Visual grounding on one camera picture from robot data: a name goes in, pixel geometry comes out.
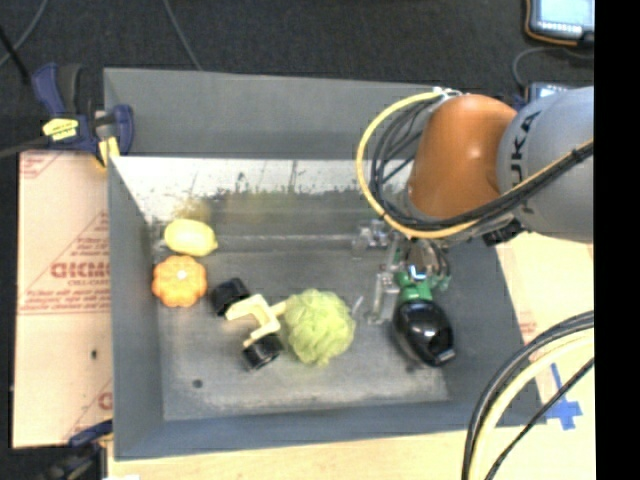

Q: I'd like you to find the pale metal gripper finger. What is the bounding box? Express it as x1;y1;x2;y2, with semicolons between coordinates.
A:
366;266;402;326
351;219;397;258

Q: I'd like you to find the black shiny rounded object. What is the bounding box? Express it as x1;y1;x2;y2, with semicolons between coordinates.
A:
391;299;457;368

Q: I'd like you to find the green mesh bath sponge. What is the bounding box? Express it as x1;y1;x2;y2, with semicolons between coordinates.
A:
279;288;358;368

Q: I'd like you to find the grey metal bin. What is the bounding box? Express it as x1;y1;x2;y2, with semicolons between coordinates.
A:
102;67;545;460

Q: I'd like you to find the yellow toy lemon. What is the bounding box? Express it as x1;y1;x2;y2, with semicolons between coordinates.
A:
163;217;220;258

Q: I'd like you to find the orange toy pumpkin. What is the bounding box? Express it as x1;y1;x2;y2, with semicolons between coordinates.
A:
150;254;209;309

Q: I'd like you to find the brown cardboard board, red print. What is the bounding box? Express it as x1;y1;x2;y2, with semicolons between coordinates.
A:
11;149;115;450

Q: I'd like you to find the black cylinder on white bracket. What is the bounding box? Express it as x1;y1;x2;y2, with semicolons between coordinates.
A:
481;219;524;248

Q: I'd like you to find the cream bracket with black wheels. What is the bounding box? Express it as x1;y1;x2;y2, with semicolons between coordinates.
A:
209;277;288;372

